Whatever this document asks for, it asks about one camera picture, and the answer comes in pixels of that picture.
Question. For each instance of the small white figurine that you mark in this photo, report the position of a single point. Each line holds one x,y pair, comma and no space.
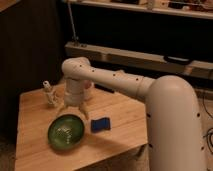
50,93

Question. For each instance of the metal stand pole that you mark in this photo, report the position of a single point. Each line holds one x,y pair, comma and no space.
75,37

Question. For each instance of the long wooden shelf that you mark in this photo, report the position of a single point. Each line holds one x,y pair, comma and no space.
137,59

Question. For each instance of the wooden table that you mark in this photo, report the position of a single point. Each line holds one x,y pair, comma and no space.
33,152

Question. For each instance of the green ceramic bowl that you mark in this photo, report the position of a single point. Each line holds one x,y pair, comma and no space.
65,132

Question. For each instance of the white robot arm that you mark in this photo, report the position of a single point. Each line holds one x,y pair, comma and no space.
174,126

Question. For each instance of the blue sponge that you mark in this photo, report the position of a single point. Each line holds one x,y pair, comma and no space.
100,124

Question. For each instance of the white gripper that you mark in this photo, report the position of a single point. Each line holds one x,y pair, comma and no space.
74,96

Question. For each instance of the white cup with snack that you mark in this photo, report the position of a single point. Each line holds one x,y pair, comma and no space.
88,85

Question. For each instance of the black handle on shelf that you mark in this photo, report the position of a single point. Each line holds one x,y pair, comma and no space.
177,61

